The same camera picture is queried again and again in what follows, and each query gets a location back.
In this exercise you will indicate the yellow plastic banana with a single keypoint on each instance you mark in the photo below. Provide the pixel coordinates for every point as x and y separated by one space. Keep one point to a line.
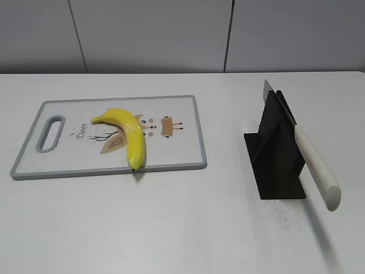
133 133

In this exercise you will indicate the white-handled kitchen knife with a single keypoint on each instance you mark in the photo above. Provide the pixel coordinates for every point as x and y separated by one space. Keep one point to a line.
320 171

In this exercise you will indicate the black knife stand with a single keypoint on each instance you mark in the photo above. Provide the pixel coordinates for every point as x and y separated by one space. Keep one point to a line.
274 155

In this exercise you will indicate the white grey-rimmed cutting board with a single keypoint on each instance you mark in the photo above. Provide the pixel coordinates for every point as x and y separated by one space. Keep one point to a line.
63 142

